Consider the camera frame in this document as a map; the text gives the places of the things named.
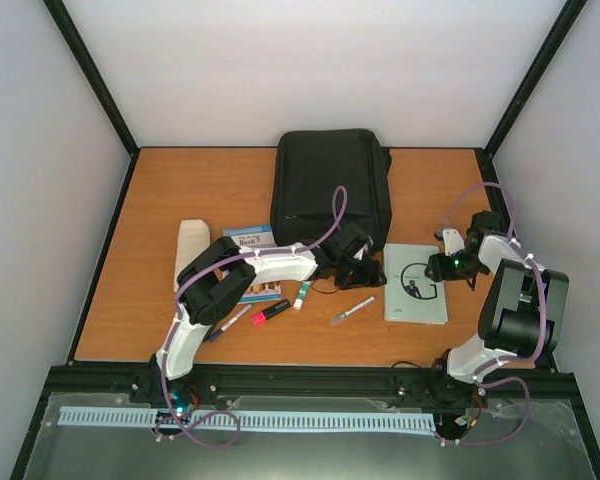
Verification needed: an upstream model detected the pink black highlighter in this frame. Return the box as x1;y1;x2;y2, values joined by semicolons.
251;300;291;326

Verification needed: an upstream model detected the grey book letter G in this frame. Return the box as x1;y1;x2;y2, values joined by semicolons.
383;243;448;325

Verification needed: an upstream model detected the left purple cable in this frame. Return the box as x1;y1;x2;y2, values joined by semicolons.
154;185;351;449

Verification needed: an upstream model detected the white glue stick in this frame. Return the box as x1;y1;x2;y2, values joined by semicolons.
293;281;312;310

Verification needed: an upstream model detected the black student backpack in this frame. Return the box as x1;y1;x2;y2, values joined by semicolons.
269;128;392;253

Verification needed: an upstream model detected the left black frame post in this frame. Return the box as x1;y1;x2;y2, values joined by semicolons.
42;0;141;157

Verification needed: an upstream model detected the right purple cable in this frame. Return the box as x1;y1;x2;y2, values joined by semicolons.
434;181;531;447

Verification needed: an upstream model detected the silver white pen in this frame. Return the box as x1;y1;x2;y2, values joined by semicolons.
331;296;376;326

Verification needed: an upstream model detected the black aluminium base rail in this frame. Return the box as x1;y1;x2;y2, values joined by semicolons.
42;362;581;412

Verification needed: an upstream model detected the black frame post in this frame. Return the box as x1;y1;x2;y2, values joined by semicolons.
42;0;141;157
482;0;589;157

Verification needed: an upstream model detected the beige fabric pencil case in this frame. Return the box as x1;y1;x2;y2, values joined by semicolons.
173;219;211;292

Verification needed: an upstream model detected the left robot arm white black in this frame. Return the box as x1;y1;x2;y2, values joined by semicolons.
152;224;386;403

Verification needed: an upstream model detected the purple cable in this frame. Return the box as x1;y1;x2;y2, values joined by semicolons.
434;181;531;447
154;185;351;449

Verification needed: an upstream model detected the light blue cable duct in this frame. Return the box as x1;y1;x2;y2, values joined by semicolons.
57;406;435;435

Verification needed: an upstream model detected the right black frame post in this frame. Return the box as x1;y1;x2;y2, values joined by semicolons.
482;0;589;157

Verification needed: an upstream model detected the dog picture book purple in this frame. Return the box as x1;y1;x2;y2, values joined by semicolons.
223;224;282;304

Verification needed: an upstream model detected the blue white marker pen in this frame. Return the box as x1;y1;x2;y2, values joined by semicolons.
206;304;253;342

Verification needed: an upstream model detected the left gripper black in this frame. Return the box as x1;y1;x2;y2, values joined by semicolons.
334;258;388;291

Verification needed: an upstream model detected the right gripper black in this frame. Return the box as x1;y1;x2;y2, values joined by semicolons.
426;250;488;282

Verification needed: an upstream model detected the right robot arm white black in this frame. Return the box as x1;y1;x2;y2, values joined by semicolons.
425;211;569;406

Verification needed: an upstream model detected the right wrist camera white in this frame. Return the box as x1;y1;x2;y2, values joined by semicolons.
434;227;465;257

